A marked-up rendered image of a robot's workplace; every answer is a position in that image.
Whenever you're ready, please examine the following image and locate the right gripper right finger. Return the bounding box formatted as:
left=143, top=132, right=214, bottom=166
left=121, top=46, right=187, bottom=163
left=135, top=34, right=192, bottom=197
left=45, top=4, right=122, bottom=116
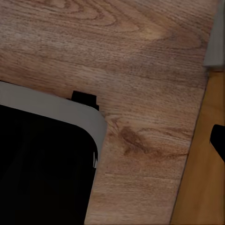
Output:
left=210, top=125, right=225, bottom=162

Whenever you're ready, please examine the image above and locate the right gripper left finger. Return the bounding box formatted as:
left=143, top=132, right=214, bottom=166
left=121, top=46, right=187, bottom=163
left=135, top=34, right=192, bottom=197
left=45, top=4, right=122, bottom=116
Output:
left=0, top=125, right=24, bottom=181

